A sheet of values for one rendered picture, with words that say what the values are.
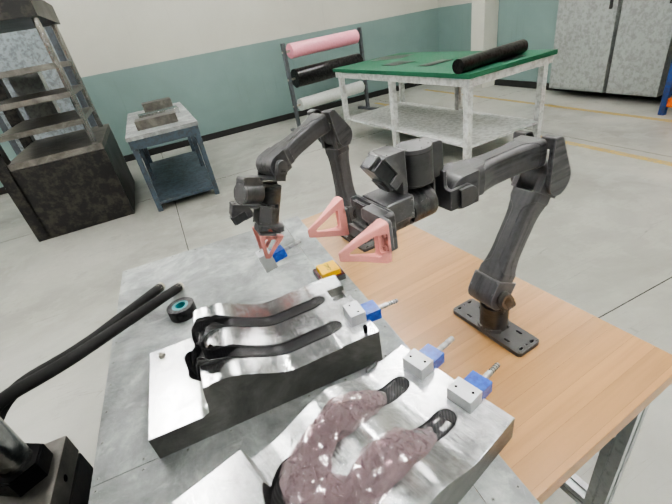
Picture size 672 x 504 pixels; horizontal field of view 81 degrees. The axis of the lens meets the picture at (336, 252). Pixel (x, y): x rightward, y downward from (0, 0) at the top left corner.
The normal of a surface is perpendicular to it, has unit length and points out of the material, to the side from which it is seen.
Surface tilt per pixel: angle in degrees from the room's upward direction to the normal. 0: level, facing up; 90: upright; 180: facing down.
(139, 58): 90
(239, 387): 90
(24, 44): 90
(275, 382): 90
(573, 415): 0
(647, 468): 0
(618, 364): 0
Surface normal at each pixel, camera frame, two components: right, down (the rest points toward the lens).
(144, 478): -0.15, -0.84
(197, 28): 0.42, 0.41
